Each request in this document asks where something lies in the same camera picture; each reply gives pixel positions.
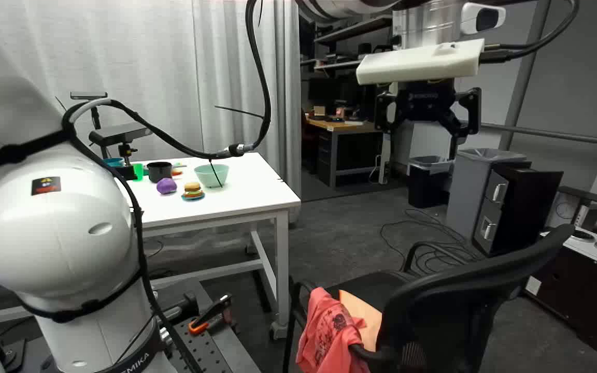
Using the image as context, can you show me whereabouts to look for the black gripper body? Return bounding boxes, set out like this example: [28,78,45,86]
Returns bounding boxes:
[393,78,464,128]

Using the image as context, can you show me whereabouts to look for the orange shirt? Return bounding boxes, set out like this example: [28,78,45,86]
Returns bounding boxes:
[294,287,369,373]

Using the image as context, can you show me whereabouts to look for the black mesh chair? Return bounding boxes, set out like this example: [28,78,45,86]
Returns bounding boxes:
[285,222,578,373]

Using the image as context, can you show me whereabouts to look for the wooden desk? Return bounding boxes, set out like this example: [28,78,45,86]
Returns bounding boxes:
[303,115,387,191]

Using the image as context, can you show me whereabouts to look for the dark background shelf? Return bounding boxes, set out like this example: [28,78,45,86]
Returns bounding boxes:
[298,13,399,78]

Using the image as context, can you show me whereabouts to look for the black trash bin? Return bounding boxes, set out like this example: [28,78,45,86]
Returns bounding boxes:
[407,154,457,210]

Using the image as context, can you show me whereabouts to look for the black drawer cabinet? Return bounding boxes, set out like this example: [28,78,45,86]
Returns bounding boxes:
[471,162,567,259]

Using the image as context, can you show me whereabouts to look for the white table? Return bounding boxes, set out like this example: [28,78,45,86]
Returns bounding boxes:
[0,151,304,341]

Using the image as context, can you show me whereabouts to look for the teal bowl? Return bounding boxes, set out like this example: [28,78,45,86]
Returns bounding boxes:
[194,162,232,191]

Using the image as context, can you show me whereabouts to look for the toy burger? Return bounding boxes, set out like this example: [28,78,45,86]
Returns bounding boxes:
[180,180,208,203]

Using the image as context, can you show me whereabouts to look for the white curtain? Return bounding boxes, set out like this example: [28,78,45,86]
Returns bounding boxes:
[0,0,304,197]

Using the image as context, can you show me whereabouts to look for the low black cabinet white top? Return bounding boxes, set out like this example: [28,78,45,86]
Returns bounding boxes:
[523,223,597,373]

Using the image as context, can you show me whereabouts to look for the purple toy ball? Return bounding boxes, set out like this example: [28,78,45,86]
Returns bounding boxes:
[156,177,178,197]

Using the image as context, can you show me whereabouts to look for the black cup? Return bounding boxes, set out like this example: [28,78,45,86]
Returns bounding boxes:
[145,160,175,185]

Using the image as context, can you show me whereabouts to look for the black perforated base board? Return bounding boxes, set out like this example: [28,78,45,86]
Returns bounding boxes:
[163,278,264,373]

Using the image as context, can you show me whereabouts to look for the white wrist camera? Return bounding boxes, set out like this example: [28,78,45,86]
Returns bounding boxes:
[461,2,509,37]

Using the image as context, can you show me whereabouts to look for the grey wall handrail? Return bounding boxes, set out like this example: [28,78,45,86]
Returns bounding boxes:
[480,121,597,151]

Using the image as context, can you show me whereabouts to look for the black camera cable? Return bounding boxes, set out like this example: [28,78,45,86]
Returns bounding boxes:
[480,0,582,66]

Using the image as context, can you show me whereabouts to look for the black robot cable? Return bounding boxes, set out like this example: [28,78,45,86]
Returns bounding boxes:
[58,0,276,162]

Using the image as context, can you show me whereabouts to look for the black floor cables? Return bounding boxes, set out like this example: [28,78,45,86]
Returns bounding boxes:
[378,215,480,279]

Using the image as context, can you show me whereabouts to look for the white wall outlet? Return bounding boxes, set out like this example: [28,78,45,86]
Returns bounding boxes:
[523,275,545,299]

